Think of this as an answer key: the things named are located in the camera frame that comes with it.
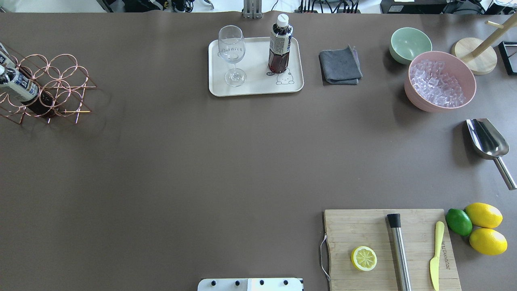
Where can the tea bottle grasped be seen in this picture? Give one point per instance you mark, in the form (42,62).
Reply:
(279,46)

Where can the copper wire bottle basket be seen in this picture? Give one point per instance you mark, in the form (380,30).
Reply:
(62,77)

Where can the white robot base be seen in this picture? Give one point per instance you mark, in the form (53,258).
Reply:
(251,284)

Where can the tea bottle at basket end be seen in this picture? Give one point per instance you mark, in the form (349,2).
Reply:
(24,90)

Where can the cream rabbit tray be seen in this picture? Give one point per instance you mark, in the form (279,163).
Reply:
(259,79)

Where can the wine glass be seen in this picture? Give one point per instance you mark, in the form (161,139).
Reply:
(232,49)

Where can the grey folded cloth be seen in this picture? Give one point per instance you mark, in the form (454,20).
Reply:
(341,67)

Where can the bamboo cutting board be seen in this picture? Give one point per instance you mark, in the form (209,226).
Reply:
(347,229)

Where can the half lemon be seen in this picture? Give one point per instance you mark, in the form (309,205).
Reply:
(364,258)

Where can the mint green bowl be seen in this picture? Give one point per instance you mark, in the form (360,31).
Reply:
(407,42)

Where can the steel cylinder grinder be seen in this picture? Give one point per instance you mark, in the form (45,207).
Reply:
(394,221)

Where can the pink bowl of ice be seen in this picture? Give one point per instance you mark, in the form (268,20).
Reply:
(439,82)

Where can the black box with label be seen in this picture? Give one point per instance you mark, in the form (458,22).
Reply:
(412,6)

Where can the yellow plastic knife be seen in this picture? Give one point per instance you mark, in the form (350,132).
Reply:
(435,260)

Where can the green lime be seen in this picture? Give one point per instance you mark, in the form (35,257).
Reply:
(459,222)

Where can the steel ice scoop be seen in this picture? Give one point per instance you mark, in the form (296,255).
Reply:
(490,145)

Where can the whole lemon upper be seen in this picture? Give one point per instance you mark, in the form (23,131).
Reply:
(484,215)

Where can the whole lemon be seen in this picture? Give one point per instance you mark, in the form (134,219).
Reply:
(484,215)
(488,241)

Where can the whole lemon lower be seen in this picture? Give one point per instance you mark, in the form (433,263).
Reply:
(488,241)

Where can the black tray at table end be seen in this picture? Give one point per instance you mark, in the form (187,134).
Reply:
(508,50)

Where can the aluminium frame post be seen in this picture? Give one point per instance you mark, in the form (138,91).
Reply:
(252,9)

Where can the tea bottle near handle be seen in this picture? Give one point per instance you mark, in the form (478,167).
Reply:
(5,58)

